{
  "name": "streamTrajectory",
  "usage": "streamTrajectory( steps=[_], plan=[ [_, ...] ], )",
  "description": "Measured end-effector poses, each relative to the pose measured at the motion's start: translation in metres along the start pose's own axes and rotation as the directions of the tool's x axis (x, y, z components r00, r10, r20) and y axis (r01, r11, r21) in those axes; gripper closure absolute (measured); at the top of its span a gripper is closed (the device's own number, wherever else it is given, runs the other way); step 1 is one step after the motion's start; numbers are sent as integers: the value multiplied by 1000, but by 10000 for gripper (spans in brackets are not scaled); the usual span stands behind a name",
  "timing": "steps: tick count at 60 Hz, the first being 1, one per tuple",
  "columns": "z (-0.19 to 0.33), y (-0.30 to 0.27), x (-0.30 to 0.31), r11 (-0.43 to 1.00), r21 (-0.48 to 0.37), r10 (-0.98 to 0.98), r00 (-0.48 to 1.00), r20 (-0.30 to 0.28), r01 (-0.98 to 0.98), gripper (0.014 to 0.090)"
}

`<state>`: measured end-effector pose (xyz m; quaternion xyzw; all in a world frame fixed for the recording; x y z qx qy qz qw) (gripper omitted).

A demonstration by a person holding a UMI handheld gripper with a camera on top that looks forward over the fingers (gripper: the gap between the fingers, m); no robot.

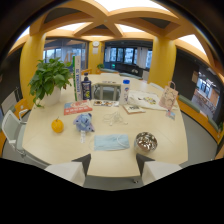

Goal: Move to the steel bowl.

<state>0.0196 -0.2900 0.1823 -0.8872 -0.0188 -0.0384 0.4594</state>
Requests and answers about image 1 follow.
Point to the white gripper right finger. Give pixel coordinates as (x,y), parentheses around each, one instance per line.
(159,169)

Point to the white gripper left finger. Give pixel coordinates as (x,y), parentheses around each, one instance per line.
(68,170)

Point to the steel bowl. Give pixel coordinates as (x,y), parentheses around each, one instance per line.
(145,141)

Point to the orange fruit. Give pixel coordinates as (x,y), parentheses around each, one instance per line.
(57,126)

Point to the blue plush toy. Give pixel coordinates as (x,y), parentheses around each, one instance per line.
(83,122)

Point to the light blue face mask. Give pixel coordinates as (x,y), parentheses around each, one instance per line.
(111,142)

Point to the small blue card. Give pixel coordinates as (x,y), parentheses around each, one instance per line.
(170,115)

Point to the red printed booklet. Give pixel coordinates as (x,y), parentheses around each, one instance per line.
(77,107)

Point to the small printed book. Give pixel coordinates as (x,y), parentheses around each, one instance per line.
(133,108)

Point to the white office chair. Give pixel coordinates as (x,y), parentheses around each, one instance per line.
(13,130)

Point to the white printed tote bag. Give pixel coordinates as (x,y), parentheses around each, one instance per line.
(146,99)

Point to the pink paper gift bag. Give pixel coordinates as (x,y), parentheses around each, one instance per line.
(168,96)

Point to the white plant pot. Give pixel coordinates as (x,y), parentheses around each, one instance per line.
(51,97)

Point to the flat printed card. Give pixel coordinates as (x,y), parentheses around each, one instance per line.
(105,103)

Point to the orange chair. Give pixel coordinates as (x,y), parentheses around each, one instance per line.
(20,107)

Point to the white bottle blue cap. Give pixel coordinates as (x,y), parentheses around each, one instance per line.
(125,91)

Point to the dark blue bottle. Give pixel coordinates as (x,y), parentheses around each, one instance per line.
(86,87)

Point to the tall green white box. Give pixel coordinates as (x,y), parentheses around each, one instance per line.
(77,78)

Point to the green potted plant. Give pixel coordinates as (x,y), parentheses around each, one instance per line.
(49,77)

